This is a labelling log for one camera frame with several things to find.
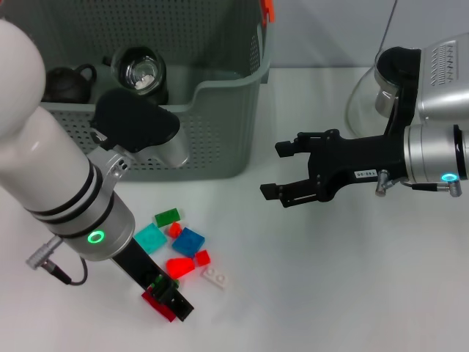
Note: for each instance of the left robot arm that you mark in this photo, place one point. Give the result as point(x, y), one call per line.
point(47, 154)

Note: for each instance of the cyan square toy brick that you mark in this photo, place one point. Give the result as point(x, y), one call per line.
point(152, 238)

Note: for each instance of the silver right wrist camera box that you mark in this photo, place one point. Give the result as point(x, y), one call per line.
point(443, 80)

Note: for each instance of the small red toy brick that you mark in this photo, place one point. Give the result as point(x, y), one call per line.
point(175, 229)
point(202, 257)

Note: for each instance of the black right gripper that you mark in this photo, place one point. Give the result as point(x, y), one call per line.
point(351, 161)

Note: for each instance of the green toy brick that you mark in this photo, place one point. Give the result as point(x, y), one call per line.
point(166, 217)
point(176, 283)

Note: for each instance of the blue square toy brick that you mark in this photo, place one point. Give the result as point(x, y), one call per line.
point(188, 241)

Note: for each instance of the grey-green perforated storage basket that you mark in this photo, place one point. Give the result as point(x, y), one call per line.
point(212, 128)

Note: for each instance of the dark red long toy brick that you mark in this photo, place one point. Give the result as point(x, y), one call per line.
point(148, 298)

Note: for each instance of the glass teacup with black base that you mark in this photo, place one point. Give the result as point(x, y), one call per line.
point(139, 69)
point(163, 91)

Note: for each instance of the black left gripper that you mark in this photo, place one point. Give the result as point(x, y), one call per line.
point(137, 264)

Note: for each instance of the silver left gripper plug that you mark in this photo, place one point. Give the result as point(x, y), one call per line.
point(40, 254)

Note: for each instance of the dark clay teapot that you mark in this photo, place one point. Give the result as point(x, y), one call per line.
point(66, 86)

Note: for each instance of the orange-red sloped toy brick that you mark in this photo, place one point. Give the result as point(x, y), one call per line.
point(179, 267)

